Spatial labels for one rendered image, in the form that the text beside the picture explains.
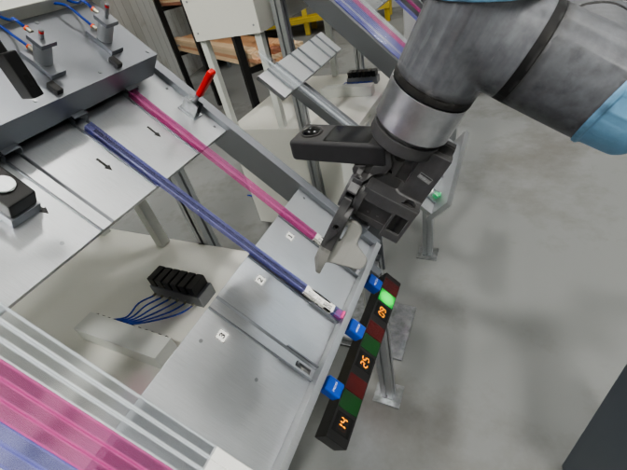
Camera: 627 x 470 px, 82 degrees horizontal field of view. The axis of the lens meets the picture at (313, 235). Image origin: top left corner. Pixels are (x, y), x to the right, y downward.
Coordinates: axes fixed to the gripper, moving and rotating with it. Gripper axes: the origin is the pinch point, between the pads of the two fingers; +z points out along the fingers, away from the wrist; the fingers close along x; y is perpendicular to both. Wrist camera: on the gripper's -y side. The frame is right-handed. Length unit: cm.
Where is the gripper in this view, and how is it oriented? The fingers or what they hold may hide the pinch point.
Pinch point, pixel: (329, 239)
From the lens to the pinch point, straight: 50.6
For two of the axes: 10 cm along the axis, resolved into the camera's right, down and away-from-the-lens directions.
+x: 4.0, -6.4, 6.6
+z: -2.6, 6.1, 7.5
